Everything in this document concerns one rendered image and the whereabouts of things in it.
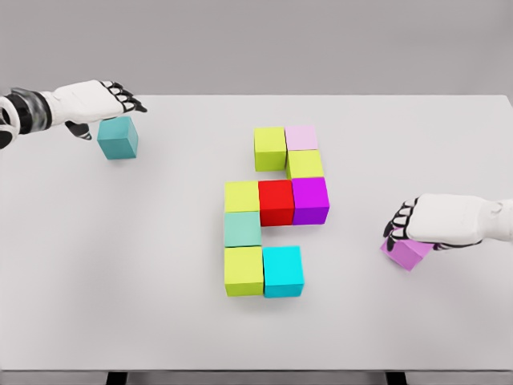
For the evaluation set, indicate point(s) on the pale pink cube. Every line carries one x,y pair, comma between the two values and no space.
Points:
301,137

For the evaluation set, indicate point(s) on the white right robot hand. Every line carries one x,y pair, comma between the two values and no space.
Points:
441,220

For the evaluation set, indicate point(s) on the mint green cube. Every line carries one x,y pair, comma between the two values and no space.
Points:
242,228

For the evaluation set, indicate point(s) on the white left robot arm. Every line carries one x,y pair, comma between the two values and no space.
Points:
28,112

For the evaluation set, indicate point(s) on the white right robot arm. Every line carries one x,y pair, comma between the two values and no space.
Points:
499,218

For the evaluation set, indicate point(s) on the orchid purple cube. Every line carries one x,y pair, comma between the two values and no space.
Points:
406,252

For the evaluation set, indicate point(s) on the lime green cube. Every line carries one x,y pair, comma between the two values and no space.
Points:
243,270
305,164
241,196
270,149

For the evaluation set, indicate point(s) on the teal cube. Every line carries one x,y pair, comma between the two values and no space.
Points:
118,138

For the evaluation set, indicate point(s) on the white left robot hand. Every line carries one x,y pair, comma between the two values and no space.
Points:
94,102

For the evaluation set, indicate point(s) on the red cube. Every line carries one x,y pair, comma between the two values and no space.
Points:
276,202

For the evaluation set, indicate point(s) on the magenta cube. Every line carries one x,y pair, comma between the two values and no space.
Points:
311,200

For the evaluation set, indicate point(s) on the cyan cube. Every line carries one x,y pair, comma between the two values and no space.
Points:
282,270

